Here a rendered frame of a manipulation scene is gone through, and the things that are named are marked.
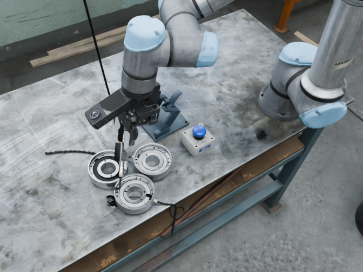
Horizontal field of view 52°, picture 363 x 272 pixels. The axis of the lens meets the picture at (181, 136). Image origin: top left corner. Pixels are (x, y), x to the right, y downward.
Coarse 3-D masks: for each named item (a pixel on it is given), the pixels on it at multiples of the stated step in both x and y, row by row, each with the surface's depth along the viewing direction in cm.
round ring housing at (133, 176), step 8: (128, 176) 97; (136, 176) 98; (144, 176) 97; (136, 184) 97; (152, 184) 96; (128, 192) 97; (152, 192) 96; (128, 200) 94; (136, 200) 94; (152, 200) 93; (120, 208) 93; (128, 208) 91; (136, 208) 91; (144, 208) 92
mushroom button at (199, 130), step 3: (195, 126) 105; (198, 126) 105; (201, 126) 105; (192, 129) 104; (195, 129) 104; (198, 129) 104; (201, 129) 104; (204, 129) 104; (192, 132) 104; (195, 132) 103; (198, 132) 103; (201, 132) 103; (204, 132) 104; (195, 135) 104; (198, 135) 103; (201, 135) 103; (204, 135) 104
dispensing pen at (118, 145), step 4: (116, 144) 94; (120, 144) 94; (116, 148) 94; (120, 148) 94; (116, 152) 94; (116, 156) 94; (116, 160) 94; (120, 164) 95; (120, 168) 95; (120, 172) 95; (120, 176) 95; (120, 180) 95; (120, 184) 96
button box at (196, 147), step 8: (192, 128) 108; (184, 136) 106; (192, 136) 106; (208, 136) 106; (184, 144) 108; (192, 144) 104; (200, 144) 104; (208, 144) 106; (192, 152) 106; (200, 152) 107
